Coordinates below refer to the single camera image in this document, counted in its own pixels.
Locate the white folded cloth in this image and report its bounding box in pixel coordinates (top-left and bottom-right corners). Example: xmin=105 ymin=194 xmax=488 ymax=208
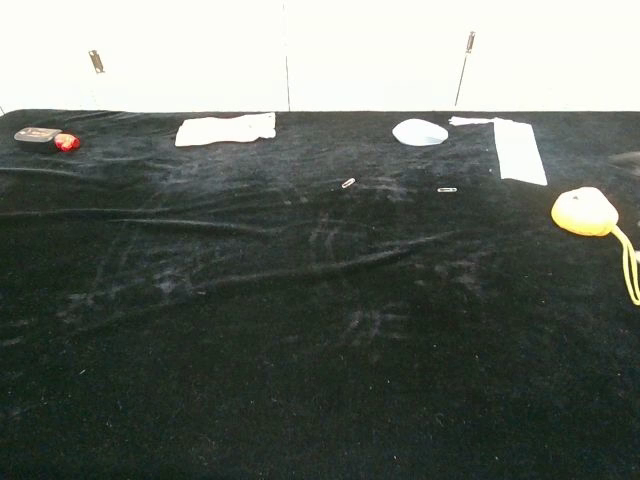
xmin=174 ymin=111 xmax=278 ymax=148

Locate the black velvet tablecloth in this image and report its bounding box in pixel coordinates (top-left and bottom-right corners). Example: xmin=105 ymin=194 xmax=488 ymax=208
xmin=0 ymin=108 xmax=640 ymax=480

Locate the woven folding screen panel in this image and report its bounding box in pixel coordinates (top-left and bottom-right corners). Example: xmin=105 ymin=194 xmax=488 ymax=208
xmin=285 ymin=0 xmax=474 ymax=114
xmin=0 ymin=0 xmax=100 ymax=117
xmin=92 ymin=0 xmax=291 ymax=114
xmin=453 ymin=0 xmax=640 ymax=113

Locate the small black device case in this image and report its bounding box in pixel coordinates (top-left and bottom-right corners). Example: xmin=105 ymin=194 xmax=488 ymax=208
xmin=13 ymin=126 xmax=63 ymax=154

